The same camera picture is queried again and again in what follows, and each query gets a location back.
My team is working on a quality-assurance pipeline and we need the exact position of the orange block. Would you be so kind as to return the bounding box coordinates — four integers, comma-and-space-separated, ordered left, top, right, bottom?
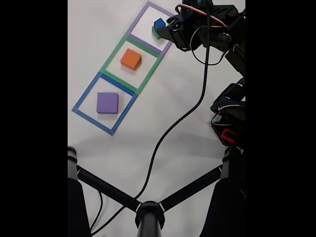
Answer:
120, 48, 142, 72

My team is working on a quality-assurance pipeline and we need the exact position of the large purple block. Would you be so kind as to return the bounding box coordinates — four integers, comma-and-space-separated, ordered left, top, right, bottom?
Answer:
96, 92, 119, 114

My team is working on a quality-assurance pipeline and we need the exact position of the purple tape square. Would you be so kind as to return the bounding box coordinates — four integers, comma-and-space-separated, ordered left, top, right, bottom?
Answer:
127, 0, 175, 56

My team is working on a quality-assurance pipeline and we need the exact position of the green tape square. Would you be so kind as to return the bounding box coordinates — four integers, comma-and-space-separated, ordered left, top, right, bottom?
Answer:
101, 34, 164, 96

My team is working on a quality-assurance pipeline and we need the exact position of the blue tape square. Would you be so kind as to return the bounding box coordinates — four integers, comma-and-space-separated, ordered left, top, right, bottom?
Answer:
72, 71, 138, 136

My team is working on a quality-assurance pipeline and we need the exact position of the red table clamp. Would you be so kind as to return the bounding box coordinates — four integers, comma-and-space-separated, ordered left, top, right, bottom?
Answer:
220, 128, 238, 144

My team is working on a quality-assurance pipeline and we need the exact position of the black tripod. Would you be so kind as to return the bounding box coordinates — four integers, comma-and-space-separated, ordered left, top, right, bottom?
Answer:
68, 146, 246, 237

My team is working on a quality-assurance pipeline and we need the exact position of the red white servo wire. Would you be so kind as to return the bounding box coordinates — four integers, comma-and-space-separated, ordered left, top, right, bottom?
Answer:
175, 4, 246, 67

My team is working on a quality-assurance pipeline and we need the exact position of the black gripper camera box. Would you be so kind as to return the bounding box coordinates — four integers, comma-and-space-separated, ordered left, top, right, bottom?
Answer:
181, 0, 214, 10

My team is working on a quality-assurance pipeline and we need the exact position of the thick black cable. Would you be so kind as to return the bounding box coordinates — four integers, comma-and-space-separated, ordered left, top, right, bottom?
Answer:
91, 6, 212, 237

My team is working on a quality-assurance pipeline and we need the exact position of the thin black cable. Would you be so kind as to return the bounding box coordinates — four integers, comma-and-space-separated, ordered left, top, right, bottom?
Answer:
89, 190, 104, 232

